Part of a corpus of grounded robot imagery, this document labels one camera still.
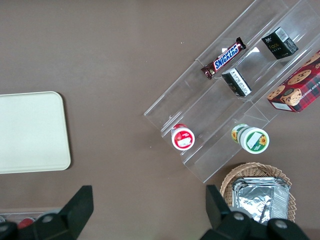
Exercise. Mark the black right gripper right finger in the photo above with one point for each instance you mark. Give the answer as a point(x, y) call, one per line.
point(217, 212)

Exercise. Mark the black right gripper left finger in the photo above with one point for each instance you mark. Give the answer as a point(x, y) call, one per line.
point(72, 212)

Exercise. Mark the light wicker basket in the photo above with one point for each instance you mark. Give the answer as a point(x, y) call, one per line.
point(228, 181)

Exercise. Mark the beige rectangular serving tray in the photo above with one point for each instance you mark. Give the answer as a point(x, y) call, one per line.
point(30, 132)

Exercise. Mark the clear acrylic bottle rack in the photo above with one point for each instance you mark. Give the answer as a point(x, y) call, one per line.
point(45, 214)

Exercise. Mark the aluminium foil container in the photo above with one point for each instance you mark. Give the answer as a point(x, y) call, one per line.
point(257, 200)
point(235, 190)

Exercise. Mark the red cola bottle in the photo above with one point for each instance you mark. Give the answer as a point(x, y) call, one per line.
point(25, 223)

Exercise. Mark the green sunflower snack cup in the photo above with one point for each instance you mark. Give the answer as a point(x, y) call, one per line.
point(253, 140)

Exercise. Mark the red lid snack cup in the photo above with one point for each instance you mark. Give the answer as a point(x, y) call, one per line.
point(183, 138)

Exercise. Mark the clear acrylic stepped shelf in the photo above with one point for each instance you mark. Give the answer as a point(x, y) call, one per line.
point(205, 110)

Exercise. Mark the small black carton box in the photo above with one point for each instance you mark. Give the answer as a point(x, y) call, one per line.
point(280, 43)
point(237, 82)

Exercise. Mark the red plaid cookie box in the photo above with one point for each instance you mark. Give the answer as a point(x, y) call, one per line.
point(300, 87)

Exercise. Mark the Snickers chocolate bar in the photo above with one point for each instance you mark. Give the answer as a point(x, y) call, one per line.
point(225, 58)

